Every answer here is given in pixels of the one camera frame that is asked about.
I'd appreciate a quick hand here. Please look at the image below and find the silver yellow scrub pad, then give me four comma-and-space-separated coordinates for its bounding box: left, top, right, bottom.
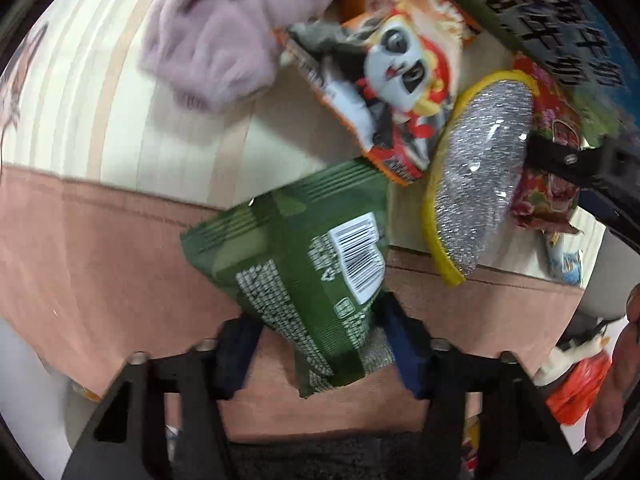
421, 70, 539, 287

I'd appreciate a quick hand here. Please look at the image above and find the person's hand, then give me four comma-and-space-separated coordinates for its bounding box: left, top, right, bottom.
585, 285, 640, 451

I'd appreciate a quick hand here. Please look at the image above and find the red floral snack bag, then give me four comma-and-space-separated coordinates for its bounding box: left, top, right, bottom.
511, 53, 582, 234

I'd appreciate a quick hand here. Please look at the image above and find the green snack bag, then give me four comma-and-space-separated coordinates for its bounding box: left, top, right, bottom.
180, 158, 394, 398

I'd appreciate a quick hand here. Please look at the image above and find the orange plastic bag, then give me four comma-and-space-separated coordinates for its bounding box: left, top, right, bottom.
546, 351, 612, 426

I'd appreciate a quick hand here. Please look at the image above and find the open cardboard box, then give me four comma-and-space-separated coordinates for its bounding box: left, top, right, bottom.
454, 0, 639, 146

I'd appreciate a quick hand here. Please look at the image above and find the orange panda snack bag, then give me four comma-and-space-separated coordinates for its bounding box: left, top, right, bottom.
279, 0, 480, 185

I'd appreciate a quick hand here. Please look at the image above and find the grey chair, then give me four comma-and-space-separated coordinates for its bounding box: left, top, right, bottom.
578, 231, 640, 321

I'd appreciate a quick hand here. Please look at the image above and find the striped cat print rug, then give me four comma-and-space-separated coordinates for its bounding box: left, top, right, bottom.
1, 0, 584, 441

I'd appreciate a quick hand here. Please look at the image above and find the lilac fuzzy cloth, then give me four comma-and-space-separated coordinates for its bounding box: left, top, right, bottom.
141, 0, 333, 113

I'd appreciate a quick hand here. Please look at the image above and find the small light blue sachet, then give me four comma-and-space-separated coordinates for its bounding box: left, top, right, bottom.
544, 232, 582, 287

